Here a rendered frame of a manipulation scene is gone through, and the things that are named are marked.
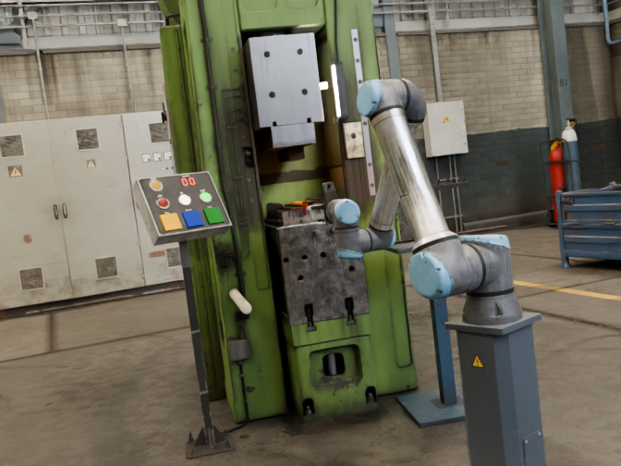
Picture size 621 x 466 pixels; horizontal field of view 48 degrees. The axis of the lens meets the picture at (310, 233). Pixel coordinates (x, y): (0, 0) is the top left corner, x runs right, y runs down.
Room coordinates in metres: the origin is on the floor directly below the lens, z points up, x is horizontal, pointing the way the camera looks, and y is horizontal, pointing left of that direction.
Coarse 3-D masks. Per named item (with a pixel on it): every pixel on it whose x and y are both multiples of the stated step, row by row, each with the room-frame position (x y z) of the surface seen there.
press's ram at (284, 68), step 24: (264, 48) 3.20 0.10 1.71; (288, 48) 3.22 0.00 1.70; (312, 48) 3.24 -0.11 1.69; (264, 72) 3.20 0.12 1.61; (288, 72) 3.22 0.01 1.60; (312, 72) 3.24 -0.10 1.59; (264, 96) 3.19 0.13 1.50; (288, 96) 3.22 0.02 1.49; (312, 96) 3.24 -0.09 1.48; (264, 120) 3.19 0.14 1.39; (288, 120) 3.21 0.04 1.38; (312, 120) 3.24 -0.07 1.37
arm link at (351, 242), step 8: (336, 232) 2.57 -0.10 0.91; (344, 232) 2.55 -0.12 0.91; (352, 232) 2.55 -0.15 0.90; (360, 232) 2.59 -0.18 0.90; (336, 240) 2.58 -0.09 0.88; (344, 240) 2.55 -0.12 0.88; (352, 240) 2.55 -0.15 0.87; (360, 240) 2.57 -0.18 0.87; (368, 240) 2.58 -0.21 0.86; (336, 248) 2.59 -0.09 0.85; (344, 248) 2.55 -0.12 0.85; (352, 248) 2.55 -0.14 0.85; (360, 248) 2.57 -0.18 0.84; (368, 248) 2.59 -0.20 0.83; (344, 256) 2.55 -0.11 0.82; (352, 256) 2.55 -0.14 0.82; (360, 256) 2.57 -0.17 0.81
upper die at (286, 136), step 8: (272, 128) 3.20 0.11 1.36; (280, 128) 3.20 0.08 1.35; (288, 128) 3.21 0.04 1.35; (296, 128) 3.22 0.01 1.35; (304, 128) 3.23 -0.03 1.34; (312, 128) 3.24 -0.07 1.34; (264, 136) 3.39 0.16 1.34; (272, 136) 3.20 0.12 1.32; (280, 136) 3.20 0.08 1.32; (288, 136) 3.21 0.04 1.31; (296, 136) 3.22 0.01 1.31; (304, 136) 3.23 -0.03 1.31; (312, 136) 3.23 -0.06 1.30; (264, 144) 3.42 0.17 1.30; (272, 144) 3.21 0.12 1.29; (280, 144) 3.20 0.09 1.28; (288, 144) 3.21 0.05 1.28; (296, 144) 3.22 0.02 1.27; (304, 144) 3.24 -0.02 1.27; (264, 152) 3.51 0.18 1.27; (272, 152) 3.61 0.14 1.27
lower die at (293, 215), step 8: (280, 208) 3.47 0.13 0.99; (288, 208) 3.25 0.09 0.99; (296, 208) 3.21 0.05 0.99; (280, 216) 3.23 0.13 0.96; (288, 216) 3.20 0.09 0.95; (296, 216) 3.21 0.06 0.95; (304, 216) 3.22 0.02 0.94; (320, 216) 3.23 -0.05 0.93; (288, 224) 3.20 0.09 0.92; (296, 224) 3.21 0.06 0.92
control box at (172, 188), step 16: (176, 176) 3.01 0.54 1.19; (192, 176) 3.05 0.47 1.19; (208, 176) 3.09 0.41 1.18; (144, 192) 2.88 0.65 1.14; (160, 192) 2.92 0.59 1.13; (176, 192) 2.96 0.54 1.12; (192, 192) 3.00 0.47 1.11; (208, 192) 3.03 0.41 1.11; (144, 208) 2.88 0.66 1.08; (160, 208) 2.87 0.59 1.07; (176, 208) 2.91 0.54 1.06; (192, 208) 2.95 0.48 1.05; (224, 208) 3.03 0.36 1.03; (160, 224) 2.83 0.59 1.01; (208, 224) 2.94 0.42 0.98; (224, 224) 2.98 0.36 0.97; (160, 240) 2.83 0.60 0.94; (176, 240) 2.89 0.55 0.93
